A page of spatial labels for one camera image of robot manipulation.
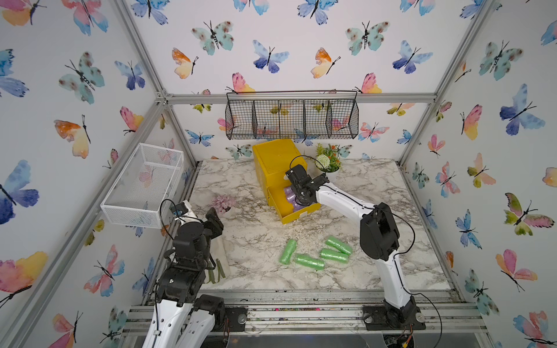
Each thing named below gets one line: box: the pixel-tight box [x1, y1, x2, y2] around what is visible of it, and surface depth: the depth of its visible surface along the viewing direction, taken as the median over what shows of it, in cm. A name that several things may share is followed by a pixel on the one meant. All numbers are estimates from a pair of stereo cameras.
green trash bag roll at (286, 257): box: [279, 239, 297, 265], surface depth 89 cm
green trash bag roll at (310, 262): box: [294, 253, 326, 271], surface depth 86 cm
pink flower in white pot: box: [211, 194, 237, 219], surface depth 95 cm
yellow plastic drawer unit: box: [252, 138, 322, 225], surface depth 96 cm
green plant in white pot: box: [314, 142, 343, 182], surface depth 105 cm
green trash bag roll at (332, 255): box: [319, 247, 349, 264], surface depth 88 cm
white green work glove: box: [204, 234, 230, 285], surface depth 88 cm
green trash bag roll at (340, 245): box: [325, 235, 354, 256], surface depth 91 cm
